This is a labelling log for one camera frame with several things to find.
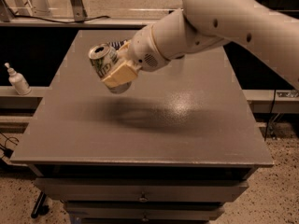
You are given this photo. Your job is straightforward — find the white green 7up can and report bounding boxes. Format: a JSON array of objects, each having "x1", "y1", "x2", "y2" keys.
[{"x1": 88, "y1": 43, "x2": 119, "y2": 80}]

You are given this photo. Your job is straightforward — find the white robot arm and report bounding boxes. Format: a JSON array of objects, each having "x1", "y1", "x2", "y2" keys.
[{"x1": 102, "y1": 0, "x2": 299, "y2": 90}]

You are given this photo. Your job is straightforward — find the black cables on floor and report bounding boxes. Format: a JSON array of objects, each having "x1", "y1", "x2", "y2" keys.
[{"x1": 0, "y1": 132, "x2": 20, "y2": 161}]

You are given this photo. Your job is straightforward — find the black cart leg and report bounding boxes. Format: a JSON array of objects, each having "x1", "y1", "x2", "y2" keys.
[{"x1": 31, "y1": 192, "x2": 50, "y2": 218}]

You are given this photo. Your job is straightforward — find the grey lower drawer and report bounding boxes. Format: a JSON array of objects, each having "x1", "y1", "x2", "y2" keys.
[{"x1": 64, "y1": 202, "x2": 224, "y2": 221}]

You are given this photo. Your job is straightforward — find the grey upper drawer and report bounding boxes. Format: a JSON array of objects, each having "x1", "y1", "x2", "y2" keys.
[{"x1": 35, "y1": 178, "x2": 249, "y2": 203}]

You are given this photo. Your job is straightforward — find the grey drawer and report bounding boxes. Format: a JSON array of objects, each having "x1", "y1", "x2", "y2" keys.
[
  {"x1": 35, "y1": 178, "x2": 249, "y2": 203},
  {"x1": 64, "y1": 202, "x2": 224, "y2": 221}
]

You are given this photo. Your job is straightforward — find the metal bracket left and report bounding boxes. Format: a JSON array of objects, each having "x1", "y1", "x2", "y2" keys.
[{"x1": 70, "y1": 0, "x2": 87, "y2": 22}]

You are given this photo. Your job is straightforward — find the black cable on shelf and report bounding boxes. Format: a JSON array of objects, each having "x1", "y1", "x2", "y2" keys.
[{"x1": 0, "y1": 0, "x2": 111, "y2": 24}]

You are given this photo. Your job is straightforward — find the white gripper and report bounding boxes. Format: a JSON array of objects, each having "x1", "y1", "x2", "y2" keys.
[{"x1": 101, "y1": 25, "x2": 170, "y2": 88}]

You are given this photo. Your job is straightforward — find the white pump bottle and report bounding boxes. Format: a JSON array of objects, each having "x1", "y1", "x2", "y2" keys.
[{"x1": 5, "y1": 63, "x2": 31, "y2": 95}]

